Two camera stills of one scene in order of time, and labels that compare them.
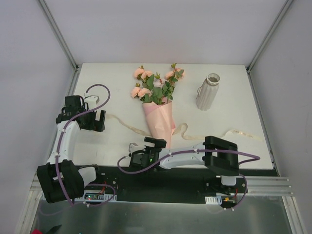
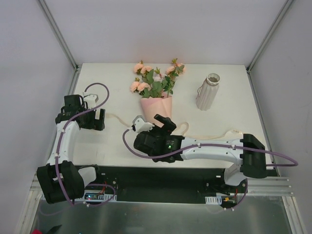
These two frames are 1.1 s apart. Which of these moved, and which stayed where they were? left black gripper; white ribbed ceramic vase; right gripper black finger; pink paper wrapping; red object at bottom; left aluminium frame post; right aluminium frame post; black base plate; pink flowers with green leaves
Moved: pink paper wrapping; pink flowers with green leaves; right gripper black finger
Stayed: black base plate; right aluminium frame post; red object at bottom; left aluminium frame post; left black gripper; white ribbed ceramic vase
